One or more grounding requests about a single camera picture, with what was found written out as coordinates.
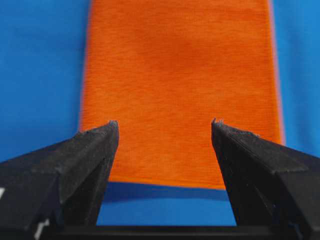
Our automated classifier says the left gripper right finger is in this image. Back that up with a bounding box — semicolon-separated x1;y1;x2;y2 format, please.
211;120;320;240

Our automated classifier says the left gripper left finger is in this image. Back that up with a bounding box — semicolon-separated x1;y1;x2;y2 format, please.
0;120;119;240

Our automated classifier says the orange towel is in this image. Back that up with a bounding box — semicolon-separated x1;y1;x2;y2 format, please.
80;0;284;189

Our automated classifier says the blue table cloth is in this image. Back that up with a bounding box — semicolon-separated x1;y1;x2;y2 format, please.
0;0;320;225

